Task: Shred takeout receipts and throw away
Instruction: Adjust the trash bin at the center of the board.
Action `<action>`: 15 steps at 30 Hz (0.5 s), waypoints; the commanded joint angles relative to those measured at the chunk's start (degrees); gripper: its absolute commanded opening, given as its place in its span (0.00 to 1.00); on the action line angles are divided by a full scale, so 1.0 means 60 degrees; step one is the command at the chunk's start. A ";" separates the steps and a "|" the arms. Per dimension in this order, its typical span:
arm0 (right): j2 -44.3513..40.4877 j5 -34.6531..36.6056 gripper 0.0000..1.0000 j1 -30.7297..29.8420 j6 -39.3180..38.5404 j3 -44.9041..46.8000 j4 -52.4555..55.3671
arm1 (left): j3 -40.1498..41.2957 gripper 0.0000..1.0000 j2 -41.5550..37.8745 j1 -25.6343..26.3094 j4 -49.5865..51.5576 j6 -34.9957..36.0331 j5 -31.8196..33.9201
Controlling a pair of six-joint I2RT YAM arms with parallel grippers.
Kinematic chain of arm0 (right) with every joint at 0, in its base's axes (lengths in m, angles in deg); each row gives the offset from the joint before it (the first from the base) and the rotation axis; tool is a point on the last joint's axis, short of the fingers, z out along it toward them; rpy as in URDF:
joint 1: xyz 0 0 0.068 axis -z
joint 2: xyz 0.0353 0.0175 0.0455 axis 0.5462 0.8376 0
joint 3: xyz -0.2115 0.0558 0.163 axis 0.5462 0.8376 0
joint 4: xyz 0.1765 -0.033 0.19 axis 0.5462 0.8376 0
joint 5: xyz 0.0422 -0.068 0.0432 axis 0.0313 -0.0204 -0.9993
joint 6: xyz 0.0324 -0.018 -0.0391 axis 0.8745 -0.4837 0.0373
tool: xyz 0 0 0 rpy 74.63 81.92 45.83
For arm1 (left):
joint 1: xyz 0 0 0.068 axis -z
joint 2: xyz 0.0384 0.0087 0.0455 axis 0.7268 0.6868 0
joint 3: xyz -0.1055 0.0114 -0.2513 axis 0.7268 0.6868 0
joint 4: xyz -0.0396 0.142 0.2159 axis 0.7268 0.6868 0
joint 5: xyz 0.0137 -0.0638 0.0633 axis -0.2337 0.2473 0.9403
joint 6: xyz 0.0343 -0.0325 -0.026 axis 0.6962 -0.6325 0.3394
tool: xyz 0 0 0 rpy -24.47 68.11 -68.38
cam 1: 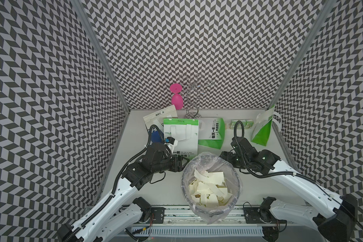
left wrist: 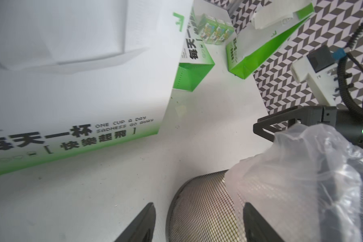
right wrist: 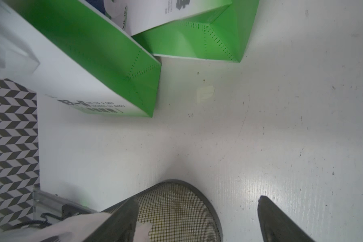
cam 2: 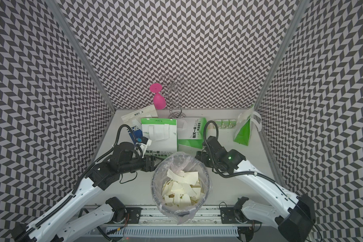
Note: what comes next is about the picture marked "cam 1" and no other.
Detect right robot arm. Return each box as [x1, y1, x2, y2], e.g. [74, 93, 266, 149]
[221, 121, 359, 242]

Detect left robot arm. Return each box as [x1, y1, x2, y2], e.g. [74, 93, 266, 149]
[57, 125, 185, 242]

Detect left green juice box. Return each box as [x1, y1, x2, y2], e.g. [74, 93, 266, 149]
[229, 120, 242, 130]

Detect blue paper bag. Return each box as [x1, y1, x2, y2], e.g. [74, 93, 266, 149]
[143, 105, 177, 142]

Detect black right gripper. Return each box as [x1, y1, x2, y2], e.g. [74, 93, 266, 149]
[217, 151, 250, 168]

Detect chrome wire glass rack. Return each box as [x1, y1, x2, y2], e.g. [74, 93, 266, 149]
[180, 74, 213, 119]

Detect green white takeout bag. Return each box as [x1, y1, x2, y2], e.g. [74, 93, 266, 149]
[198, 118, 225, 150]
[163, 118, 199, 160]

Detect pink plastic wine glass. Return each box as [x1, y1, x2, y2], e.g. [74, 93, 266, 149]
[169, 83, 184, 110]

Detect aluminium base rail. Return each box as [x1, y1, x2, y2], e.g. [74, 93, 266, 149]
[75, 205, 324, 242]

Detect green white bag with handles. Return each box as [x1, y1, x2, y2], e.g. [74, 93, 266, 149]
[251, 106, 282, 146]

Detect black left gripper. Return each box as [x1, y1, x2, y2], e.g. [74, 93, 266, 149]
[152, 154, 190, 174]

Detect trash bin with plastic liner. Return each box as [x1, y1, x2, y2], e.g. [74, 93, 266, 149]
[181, 152, 243, 224]

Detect right green juice box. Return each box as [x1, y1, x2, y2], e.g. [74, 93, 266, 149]
[245, 120, 254, 129]

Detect shredded receipt pieces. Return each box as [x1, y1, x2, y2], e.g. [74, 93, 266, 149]
[188, 169, 233, 208]

